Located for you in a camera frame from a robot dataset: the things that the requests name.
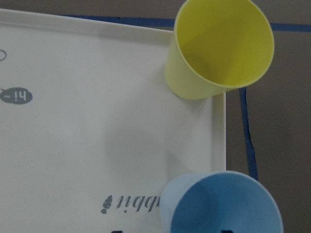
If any blue cup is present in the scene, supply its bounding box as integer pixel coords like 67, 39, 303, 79
159, 171, 284, 233

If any yellow cup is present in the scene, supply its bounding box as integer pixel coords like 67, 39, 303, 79
164, 0, 275, 100

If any cream plastic tray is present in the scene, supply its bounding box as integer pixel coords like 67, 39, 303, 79
0, 9, 225, 233

